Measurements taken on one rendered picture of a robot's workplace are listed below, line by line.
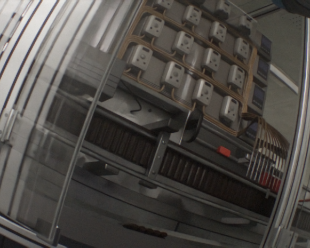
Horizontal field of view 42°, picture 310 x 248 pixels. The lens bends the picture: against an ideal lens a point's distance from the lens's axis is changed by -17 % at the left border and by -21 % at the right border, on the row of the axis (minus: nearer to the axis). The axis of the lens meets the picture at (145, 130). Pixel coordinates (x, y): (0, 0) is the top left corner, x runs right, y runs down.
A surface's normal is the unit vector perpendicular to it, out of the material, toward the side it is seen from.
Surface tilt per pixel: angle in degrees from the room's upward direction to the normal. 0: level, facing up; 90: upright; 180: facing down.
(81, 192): 90
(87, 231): 90
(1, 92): 90
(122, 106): 90
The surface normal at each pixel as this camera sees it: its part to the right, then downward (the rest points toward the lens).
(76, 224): 0.46, -0.11
